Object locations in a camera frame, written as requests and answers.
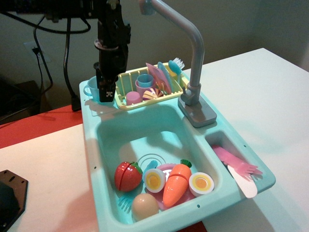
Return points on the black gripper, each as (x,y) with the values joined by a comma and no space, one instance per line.
(112,61)

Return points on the light blue toy cup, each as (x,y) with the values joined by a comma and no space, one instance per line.
(91,89)

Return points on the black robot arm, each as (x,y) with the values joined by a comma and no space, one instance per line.
(113,33)

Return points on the pink cup in rack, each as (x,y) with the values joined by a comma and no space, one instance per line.
(132,97)

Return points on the purple cup in rack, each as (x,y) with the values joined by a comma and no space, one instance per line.
(141,90)

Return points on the blue cup in rack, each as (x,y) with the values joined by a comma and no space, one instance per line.
(145,80)

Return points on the teal toy sink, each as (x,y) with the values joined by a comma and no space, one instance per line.
(160,132)

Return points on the pink plate in sink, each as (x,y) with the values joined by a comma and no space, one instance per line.
(166,168)

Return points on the yellow dish rack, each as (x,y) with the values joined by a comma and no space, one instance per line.
(126,84)

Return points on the striped toy bowl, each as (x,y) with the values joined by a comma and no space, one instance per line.
(152,94)

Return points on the pink toy plate in rack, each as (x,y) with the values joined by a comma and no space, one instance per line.
(159,77)

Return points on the blue toy plate in rack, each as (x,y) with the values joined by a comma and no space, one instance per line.
(167,76)

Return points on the blue dish brush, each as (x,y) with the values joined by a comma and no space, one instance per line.
(176,65)

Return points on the red toy strawberry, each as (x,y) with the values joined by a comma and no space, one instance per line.
(127,176)

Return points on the left toy egg half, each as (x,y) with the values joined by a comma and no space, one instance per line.
(154,180)

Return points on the toy egg half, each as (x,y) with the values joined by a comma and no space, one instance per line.
(154,180)
(200,184)

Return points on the blue toy fork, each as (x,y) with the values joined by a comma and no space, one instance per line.
(125,201)

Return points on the orange toy carrot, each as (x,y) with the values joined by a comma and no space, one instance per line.
(177,183)

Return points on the whole beige toy egg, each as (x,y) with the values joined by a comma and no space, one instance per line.
(143,206)

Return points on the right toy egg half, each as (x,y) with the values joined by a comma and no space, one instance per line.
(200,184)

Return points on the pink toy fork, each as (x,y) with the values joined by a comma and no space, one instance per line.
(241,167)

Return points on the white toy knife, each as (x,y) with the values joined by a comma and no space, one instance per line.
(246,184)

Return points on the white wall outlet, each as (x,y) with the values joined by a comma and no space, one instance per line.
(32,48)

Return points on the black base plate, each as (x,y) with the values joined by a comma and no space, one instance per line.
(13,197)

